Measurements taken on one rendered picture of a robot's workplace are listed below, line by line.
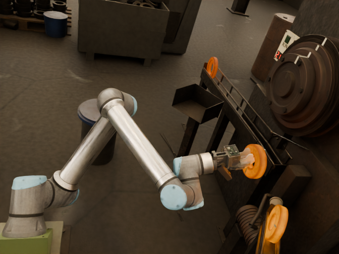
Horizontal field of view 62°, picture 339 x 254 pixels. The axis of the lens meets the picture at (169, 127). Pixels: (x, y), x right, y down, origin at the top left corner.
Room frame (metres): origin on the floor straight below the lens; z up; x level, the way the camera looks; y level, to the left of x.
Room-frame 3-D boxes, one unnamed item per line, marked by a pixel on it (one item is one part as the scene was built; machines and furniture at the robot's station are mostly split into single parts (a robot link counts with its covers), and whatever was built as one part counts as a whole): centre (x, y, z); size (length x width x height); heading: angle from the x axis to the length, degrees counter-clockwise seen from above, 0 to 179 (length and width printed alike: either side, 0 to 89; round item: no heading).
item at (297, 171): (1.08, -0.66, 0.68); 0.11 x 0.08 x 0.24; 109
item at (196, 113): (1.69, -0.14, 0.36); 0.26 x 0.20 x 0.72; 54
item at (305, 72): (1.27, -0.47, 1.11); 0.28 x 0.06 x 0.28; 19
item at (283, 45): (1.66, -0.55, 1.15); 0.26 x 0.02 x 0.18; 19
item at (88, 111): (1.63, 0.49, 0.22); 0.32 x 0.32 x 0.43
